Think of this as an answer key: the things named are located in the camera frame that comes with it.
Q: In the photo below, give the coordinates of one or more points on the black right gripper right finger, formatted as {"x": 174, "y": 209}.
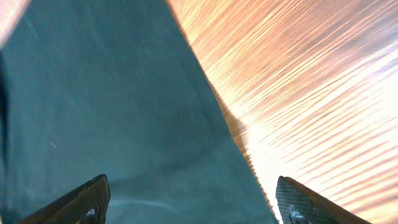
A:
{"x": 299, "y": 204}

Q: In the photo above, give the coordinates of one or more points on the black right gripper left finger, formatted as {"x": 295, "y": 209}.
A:
{"x": 87, "y": 204}

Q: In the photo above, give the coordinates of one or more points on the dark teal t-shirt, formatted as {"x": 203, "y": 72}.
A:
{"x": 112, "y": 87}

